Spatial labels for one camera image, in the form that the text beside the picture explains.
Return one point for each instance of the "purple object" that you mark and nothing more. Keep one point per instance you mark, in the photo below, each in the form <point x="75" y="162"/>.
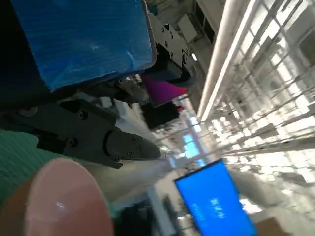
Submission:
<point x="162" y="92"/>

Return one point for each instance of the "monitor with blue screen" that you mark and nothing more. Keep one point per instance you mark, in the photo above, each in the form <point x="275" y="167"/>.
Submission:
<point x="211" y="196"/>

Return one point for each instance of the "green cutting mat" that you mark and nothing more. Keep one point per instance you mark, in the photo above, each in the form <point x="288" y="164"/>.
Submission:
<point x="14" y="159"/>

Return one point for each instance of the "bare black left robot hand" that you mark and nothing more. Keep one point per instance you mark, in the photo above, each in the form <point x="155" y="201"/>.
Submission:
<point x="73" y="37"/>

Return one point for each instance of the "black box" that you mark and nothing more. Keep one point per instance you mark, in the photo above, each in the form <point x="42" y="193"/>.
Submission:
<point x="160" y="115"/>

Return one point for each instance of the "pink bowl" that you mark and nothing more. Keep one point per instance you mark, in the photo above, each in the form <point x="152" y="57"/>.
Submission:
<point x="69" y="201"/>

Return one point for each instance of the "brown cardboard box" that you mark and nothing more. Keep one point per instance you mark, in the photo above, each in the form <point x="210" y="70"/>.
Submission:
<point x="275" y="228"/>

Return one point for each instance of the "white ceiling light strip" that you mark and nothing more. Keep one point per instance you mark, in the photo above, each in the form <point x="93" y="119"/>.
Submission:
<point x="216" y="73"/>

